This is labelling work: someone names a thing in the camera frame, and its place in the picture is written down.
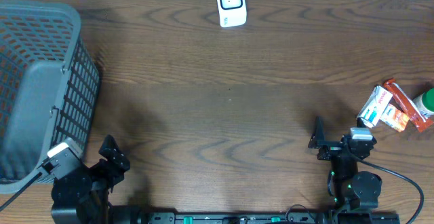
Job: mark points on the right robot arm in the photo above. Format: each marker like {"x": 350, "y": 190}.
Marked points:
{"x": 355, "y": 192}

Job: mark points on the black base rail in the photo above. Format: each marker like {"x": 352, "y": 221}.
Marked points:
{"x": 292, "y": 217}

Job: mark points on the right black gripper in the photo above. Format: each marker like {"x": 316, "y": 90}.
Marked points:
{"x": 318, "y": 140}

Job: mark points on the orange tissue pack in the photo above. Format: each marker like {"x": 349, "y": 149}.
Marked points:
{"x": 394, "y": 118}

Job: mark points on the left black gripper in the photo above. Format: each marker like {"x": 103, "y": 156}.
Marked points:
{"x": 116, "y": 161}

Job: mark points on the red Top candy wrapper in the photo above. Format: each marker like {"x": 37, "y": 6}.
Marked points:
{"x": 409, "y": 108}

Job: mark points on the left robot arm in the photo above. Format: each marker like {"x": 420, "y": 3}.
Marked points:
{"x": 81, "y": 193}

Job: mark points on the white Panadol box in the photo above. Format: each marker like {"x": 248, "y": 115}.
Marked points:
{"x": 375, "y": 106}

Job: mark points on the grey plastic basket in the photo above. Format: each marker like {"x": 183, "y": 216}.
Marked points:
{"x": 49, "y": 87}

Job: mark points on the green lid jar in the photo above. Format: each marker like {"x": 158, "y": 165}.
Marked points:
{"x": 425, "y": 103}

